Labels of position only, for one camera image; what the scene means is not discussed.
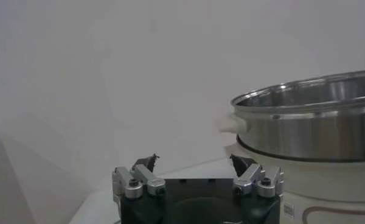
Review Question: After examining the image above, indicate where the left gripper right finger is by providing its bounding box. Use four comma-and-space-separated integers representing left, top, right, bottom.
229, 153, 285, 198

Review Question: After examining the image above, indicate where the stainless steel steamer basket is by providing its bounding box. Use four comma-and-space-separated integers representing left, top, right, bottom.
218, 69, 365, 163

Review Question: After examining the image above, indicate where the white electric cooker base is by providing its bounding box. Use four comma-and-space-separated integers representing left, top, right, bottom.
224, 142, 365, 224

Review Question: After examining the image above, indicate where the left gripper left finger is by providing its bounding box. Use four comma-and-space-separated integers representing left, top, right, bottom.
111, 153, 167, 200

